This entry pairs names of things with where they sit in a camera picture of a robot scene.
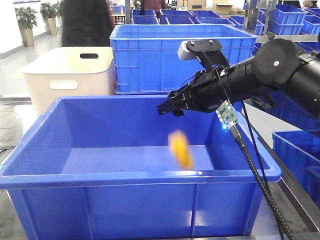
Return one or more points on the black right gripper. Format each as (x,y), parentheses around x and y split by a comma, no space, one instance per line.
(204,94)

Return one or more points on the yellow toy brick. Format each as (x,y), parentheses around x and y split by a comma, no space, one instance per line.
(179,146)

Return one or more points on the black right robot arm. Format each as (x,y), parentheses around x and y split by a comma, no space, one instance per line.
(279,65)

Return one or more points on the large blue target bin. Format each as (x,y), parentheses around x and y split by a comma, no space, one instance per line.
(100,168)

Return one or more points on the cream plastic bin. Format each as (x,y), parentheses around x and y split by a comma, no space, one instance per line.
(70,71)

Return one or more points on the blue bin lower right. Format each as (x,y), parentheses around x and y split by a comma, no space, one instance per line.
(298,150)

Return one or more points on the small green circuit board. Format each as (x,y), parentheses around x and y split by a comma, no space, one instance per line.
(226,115)

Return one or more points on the person in black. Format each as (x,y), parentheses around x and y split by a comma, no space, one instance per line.
(86,23)

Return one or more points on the steel shelving rack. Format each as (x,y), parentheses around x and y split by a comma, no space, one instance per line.
(283,18)

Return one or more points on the potted plant middle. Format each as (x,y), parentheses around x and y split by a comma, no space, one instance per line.
(49,13)

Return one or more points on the potted plant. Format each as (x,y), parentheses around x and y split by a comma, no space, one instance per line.
(49,13)
(26,19)

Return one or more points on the potted plant left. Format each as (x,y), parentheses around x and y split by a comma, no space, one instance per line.
(26,19)

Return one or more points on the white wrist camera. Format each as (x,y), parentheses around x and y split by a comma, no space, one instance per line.
(208,52)

